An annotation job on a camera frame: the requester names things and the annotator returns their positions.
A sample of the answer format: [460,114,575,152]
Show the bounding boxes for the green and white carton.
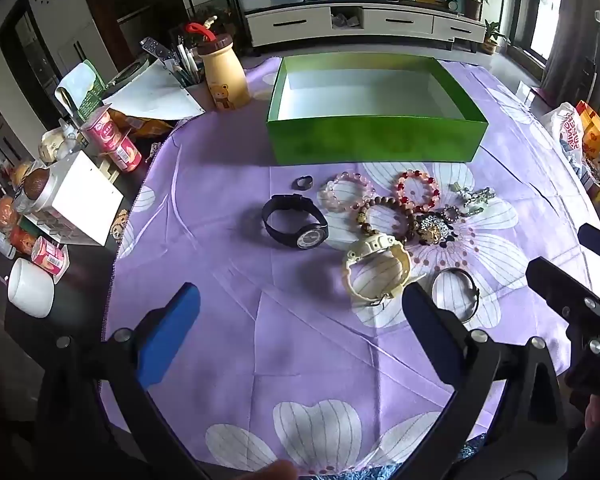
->
[55,60,106,123]

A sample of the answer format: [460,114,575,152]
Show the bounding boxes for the green cardboard box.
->
[266,55,490,166]

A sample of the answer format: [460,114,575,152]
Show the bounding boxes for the orange snack packets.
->
[575,100,600,161]

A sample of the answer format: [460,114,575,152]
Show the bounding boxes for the white box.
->
[22,151,125,247]

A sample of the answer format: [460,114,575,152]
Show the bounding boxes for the gold leopard brooch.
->
[414,212,453,248]

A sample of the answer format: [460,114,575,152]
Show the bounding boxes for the pen holder with pens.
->
[167,37,203,88]

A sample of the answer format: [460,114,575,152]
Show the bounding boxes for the jar with brown lid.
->
[12,167,56,213]

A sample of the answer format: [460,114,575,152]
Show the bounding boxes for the cream wristwatch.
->
[342,232,412,308]

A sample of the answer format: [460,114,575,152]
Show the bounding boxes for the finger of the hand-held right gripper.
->
[526,257,600,328]
[577,223,600,266]

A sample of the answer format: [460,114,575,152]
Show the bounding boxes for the tall potted plant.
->
[457,0,492,21]

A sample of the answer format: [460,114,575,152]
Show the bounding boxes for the brown wooden bead bracelet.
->
[355,196,416,241]

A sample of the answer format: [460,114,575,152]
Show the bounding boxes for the black wristwatch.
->
[261,194,330,250]

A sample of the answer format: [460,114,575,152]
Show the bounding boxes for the white television cabinet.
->
[245,2,486,53]

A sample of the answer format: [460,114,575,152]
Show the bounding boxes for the purple floral tablecloth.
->
[100,55,600,477]

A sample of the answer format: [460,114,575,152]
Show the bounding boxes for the silver charm bracelet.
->
[450,182,496,218]

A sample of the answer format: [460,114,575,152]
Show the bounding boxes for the orange snack bag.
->
[110,110,173,141]

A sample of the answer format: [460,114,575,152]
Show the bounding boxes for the white plastic bag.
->
[540,102,588,161]

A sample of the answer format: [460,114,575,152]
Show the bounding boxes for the pink bead bracelet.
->
[321,171,375,213]

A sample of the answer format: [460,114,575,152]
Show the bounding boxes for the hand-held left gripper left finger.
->
[35,282,216,480]

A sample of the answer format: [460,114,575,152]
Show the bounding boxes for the grey remote control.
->
[140,37,168,62]

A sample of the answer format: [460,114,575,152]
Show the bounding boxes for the white cup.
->
[7,258,56,318]

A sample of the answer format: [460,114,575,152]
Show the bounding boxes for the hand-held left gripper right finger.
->
[402,281,568,480]

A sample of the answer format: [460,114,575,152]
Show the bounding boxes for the red bead bracelet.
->
[392,170,441,213]

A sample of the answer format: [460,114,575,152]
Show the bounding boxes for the white paper sheet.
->
[102,60,203,121]

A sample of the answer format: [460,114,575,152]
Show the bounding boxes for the silver bangle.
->
[431,267,481,323]

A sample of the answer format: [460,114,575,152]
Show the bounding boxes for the small potted plant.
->
[482,20,511,56]

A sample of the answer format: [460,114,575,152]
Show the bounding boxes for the person's left hand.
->
[245,460,299,480]

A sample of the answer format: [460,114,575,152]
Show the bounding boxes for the yellow bear bottle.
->
[185,15,251,110]

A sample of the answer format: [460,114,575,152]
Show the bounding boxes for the pink can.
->
[31,236,69,276]

